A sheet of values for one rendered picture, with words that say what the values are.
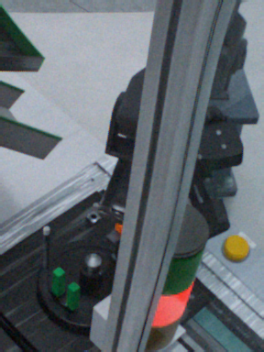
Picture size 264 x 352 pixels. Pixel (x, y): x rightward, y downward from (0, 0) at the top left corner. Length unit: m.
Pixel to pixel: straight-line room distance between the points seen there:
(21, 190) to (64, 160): 0.10
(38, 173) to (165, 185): 0.86
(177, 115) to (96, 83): 1.06
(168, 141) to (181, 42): 0.08
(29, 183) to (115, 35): 0.45
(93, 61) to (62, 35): 0.11
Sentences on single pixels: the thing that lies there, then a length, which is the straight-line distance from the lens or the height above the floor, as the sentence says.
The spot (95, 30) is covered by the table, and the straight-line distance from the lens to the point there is 1.61.
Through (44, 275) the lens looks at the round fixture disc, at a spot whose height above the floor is 0.99.
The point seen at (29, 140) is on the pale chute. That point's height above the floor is 1.05.
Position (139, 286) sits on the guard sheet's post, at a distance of 0.56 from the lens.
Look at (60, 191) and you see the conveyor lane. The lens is 1.17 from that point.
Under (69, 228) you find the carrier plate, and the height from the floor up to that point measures 0.97.
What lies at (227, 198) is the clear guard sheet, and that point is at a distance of 0.45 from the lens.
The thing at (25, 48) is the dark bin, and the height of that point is 1.20.
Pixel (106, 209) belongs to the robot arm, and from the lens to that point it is 0.82.
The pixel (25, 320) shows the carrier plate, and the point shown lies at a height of 0.97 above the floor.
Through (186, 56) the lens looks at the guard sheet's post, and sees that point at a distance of 0.39.
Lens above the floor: 1.87
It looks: 53 degrees down
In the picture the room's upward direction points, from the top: 7 degrees clockwise
